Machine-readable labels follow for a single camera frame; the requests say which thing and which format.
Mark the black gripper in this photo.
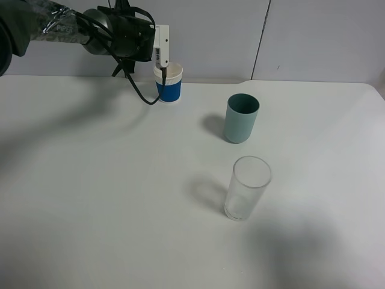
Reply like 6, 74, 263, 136
109, 16, 155, 62

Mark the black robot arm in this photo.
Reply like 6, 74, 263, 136
1, 1, 156, 73

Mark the white cup with blue sleeve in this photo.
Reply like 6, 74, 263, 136
153, 63, 183, 103

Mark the teal green cup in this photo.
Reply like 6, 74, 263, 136
223, 93, 260, 144

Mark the clear glass tumbler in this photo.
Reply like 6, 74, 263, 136
224, 155, 272, 221

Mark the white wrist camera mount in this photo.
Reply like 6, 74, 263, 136
153, 25, 170, 68

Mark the black braided cable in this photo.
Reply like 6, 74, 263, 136
54, 0, 168, 105

